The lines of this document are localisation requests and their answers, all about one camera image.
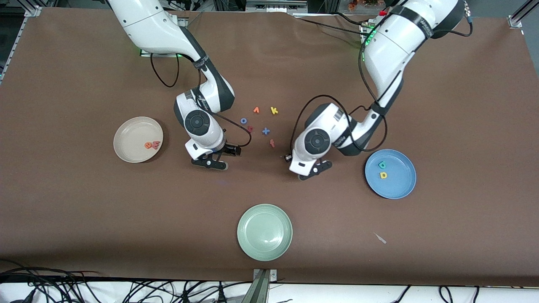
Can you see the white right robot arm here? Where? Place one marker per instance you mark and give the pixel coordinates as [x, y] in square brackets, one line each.
[147, 25]

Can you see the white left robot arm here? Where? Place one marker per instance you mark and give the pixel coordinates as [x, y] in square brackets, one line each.
[391, 46]

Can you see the pale green plate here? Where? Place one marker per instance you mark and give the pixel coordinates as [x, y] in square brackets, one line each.
[264, 232]

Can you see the beige brown plate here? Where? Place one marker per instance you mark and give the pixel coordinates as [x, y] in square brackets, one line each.
[132, 136]

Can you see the blue plastic plate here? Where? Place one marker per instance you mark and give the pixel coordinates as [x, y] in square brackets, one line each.
[396, 185]

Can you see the small white tape scrap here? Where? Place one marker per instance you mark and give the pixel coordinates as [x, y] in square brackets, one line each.
[380, 238]

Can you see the brown table cover sheet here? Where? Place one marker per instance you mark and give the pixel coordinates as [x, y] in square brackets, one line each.
[84, 210]

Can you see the small orange plastic item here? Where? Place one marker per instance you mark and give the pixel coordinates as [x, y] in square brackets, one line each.
[358, 4]

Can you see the metal table clamp bracket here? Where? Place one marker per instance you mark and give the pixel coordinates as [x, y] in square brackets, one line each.
[264, 286]

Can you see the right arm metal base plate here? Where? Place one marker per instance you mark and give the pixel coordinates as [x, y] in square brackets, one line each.
[184, 21]

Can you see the grey metal frame box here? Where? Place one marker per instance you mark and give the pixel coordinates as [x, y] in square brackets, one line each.
[273, 6]

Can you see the aluminium table edge rail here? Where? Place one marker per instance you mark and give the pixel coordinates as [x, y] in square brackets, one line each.
[12, 46]

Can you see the silver table corner bracket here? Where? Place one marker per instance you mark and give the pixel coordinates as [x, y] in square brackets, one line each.
[514, 21]
[33, 11]

